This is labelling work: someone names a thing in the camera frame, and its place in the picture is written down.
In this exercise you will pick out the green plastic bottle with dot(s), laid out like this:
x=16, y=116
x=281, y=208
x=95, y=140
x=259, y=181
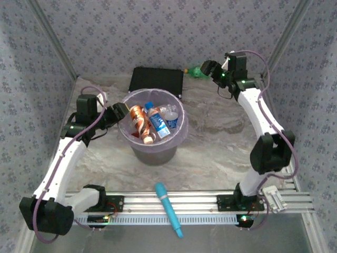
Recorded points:
x=193, y=72

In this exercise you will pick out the blue white label bottle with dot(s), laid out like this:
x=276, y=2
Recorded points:
x=158, y=122

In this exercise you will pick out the squat blue label bottle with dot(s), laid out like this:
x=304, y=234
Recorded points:
x=172, y=122

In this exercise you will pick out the grey metal bucket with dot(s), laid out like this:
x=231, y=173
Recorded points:
x=154, y=159

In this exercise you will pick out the grey bin with purple liner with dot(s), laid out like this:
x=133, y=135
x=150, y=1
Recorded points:
x=181, y=126

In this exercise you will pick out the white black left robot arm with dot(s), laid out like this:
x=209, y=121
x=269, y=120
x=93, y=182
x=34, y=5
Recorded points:
x=63, y=163

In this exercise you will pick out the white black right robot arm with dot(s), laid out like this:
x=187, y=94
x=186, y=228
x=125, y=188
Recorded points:
x=260, y=116

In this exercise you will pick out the black hard case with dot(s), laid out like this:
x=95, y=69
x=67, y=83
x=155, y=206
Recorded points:
x=158, y=79

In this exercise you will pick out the teal handheld tool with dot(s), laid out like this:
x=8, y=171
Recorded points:
x=167, y=205

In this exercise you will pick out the small black controller board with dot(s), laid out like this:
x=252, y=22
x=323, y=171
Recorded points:
x=97, y=219
x=246, y=222

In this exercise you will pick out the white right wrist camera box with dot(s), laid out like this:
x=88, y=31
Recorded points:
x=225, y=62

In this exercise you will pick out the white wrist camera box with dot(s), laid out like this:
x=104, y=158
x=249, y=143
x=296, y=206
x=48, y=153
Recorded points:
x=225, y=62
x=101, y=98

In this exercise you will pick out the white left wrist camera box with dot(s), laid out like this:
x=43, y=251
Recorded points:
x=101, y=98

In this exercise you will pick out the aluminium corner post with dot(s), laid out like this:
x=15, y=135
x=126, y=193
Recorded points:
x=54, y=39
x=285, y=39

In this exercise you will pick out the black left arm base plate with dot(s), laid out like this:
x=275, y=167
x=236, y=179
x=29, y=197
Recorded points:
x=118, y=203

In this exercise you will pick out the aluminium rail frame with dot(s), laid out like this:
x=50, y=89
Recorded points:
x=197, y=203

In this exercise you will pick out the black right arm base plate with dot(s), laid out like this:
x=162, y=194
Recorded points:
x=223, y=203

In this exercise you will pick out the white printed bracket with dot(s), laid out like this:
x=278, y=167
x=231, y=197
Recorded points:
x=273, y=199

